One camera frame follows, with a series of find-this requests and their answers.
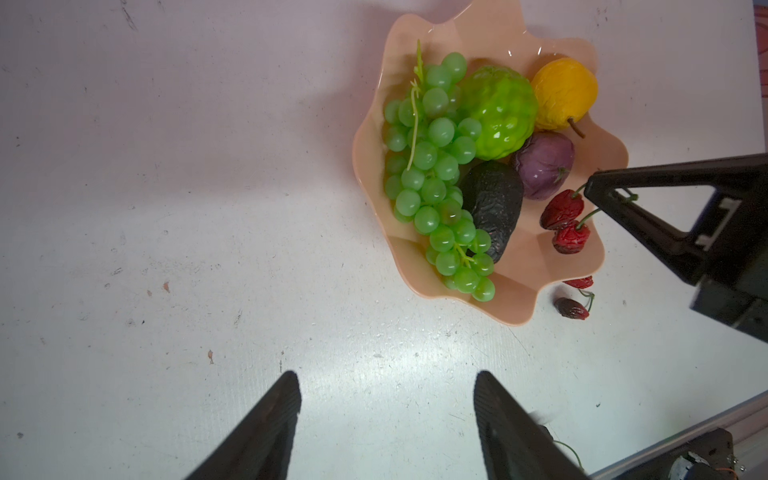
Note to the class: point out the purple round fruit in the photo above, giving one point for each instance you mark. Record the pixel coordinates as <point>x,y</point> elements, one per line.
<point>543,163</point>

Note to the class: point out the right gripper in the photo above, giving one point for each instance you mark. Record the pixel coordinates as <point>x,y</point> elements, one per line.
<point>706,221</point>

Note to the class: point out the pink wavy fruit bowl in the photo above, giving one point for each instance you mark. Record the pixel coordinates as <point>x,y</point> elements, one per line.
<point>486,32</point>

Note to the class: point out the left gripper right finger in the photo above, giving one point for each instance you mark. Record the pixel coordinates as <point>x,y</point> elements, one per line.
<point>513,444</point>

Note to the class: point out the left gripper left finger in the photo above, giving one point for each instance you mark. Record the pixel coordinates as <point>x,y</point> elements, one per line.
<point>260,446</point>

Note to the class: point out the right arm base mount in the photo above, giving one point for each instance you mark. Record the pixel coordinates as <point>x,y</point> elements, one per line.
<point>709,456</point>

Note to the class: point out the yellow pear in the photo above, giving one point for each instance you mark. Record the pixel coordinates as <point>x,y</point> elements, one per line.
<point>565,91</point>

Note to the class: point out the dark avocado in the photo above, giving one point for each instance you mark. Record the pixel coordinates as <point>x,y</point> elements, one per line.
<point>493,194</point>

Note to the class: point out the aluminium front rail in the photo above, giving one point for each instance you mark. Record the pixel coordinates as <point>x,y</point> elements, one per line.
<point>747,423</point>

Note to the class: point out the green bumpy fruit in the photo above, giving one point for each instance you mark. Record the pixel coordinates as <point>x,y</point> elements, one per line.
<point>503,102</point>

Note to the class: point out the green grape bunch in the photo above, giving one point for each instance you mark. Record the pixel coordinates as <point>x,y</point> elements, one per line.
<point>427,144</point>

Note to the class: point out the red cherry pair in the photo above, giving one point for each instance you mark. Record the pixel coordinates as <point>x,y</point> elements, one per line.
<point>573,309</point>
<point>562,216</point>

